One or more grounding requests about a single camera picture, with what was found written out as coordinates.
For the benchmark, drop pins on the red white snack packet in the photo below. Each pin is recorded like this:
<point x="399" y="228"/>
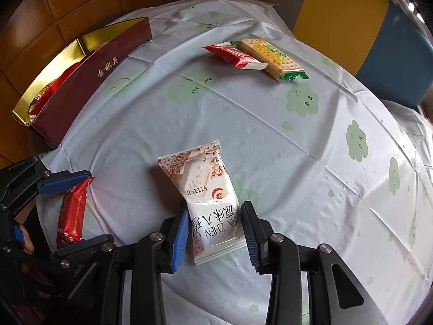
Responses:
<point x="233" y="56"/>
<point x="39" y="100"/>

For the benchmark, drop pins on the person's left hand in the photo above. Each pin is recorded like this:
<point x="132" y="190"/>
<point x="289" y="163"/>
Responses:
<point x="27" y="242"/>

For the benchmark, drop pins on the plain red snack packet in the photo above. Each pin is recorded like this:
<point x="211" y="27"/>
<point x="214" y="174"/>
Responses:
<point x="62" y="79"/>

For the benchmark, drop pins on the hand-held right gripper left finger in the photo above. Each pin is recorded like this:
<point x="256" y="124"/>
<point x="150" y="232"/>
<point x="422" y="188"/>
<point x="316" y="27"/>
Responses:
<point x="179" y="240"/>

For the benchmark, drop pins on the blue panel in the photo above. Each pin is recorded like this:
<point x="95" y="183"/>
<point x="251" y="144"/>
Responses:
<point x="399" y="64"/>

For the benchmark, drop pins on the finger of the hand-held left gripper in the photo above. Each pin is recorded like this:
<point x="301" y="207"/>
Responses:
<point x="72" y="252"/>
<point x="64" y="182"/>

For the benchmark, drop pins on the green cloud print tablecloth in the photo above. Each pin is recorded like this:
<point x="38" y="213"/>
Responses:
<point x="270" y="162"/>

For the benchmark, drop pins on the yellow cracker packet green ends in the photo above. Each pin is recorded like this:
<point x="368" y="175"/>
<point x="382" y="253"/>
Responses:
<point x="270" y="56"/>

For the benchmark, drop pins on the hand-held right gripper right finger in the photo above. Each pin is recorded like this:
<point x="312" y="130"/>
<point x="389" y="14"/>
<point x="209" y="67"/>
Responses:
<point x="250" y="240"/>

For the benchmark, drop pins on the maroon box gold interior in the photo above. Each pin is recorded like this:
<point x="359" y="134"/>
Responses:
<point x="88" y="78"/>

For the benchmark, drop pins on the yellow panel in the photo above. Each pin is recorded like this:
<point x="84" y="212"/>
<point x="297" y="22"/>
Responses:
<point x="338" y="17"/>

